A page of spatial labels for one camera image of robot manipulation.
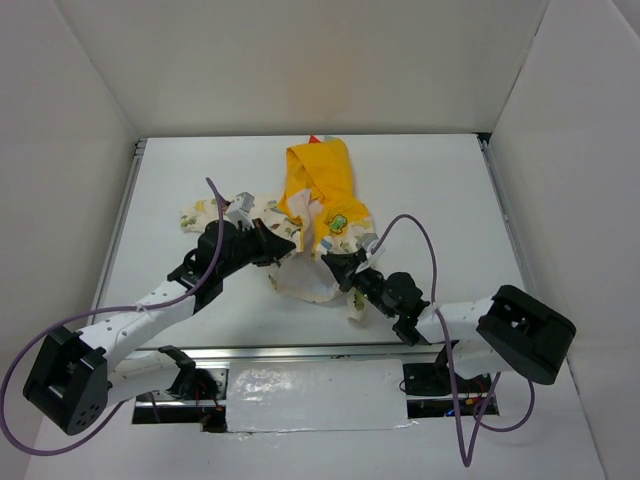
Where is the cream yellow dinosaur kids jacket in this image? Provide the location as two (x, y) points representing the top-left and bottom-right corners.
(180, 137), (375, 321)

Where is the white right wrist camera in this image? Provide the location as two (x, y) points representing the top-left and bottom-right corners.
(356, 233), (385, 273)

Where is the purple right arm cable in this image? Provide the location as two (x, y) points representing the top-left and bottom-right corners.
(369, 214), (535, 468)

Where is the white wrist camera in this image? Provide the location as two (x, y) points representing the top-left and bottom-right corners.
(226, 192), (255, 231)
(356, 233), (385, 273)

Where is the aluminium right side rail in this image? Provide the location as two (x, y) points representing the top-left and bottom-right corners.
(477, 132), (557, 354)

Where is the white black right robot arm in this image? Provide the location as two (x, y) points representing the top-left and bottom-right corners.
(322, 250), (576, 391)

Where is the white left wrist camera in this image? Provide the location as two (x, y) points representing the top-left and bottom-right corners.
(226, 192), (255, 231)

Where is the aluminium left side rail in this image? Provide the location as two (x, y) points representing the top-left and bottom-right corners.
(91, 138), (148, 310)

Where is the aluminium front table rail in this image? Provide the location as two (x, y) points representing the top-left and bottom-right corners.
(124, 340), (451, 364)

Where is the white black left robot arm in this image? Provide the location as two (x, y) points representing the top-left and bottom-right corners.
(23, 219), (296, 436)

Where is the white glossy cover plate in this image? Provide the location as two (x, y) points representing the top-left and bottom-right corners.
(226, 359), (409, 433)

